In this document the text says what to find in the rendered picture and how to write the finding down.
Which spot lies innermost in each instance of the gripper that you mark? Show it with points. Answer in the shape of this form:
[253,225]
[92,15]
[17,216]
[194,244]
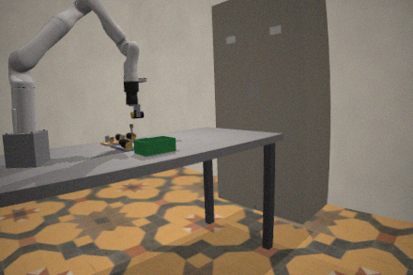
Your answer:
[131,86]

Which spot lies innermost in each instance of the green open-top box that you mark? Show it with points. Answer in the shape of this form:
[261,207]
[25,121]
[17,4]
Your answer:
[154,146]

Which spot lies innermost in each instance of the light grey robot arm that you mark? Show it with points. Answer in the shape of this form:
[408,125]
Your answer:
[21,61]

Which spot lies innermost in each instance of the wooden battery holder board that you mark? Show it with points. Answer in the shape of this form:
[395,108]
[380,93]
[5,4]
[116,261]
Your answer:
[110,140]

